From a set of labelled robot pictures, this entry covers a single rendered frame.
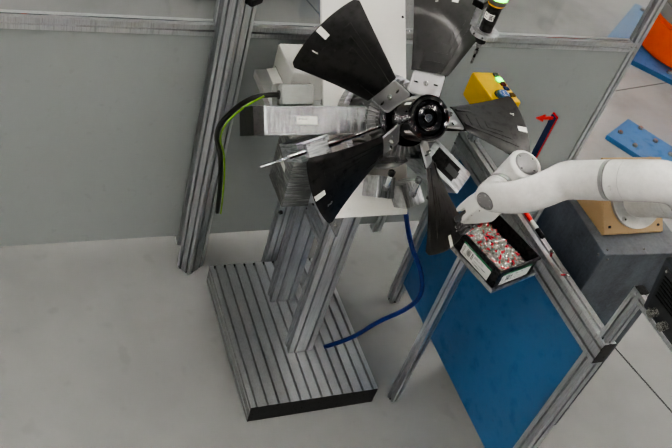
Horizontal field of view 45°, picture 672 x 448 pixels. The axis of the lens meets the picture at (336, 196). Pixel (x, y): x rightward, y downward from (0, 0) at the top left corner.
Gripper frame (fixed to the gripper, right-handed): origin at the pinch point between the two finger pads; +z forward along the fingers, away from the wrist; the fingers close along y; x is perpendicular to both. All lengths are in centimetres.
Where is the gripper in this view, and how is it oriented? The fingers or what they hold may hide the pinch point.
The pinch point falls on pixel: (464, 226)
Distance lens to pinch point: 216.9
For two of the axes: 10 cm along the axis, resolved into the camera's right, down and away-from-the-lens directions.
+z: -3.4, 4.9, 8.0
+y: -9.1, 0.4, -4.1
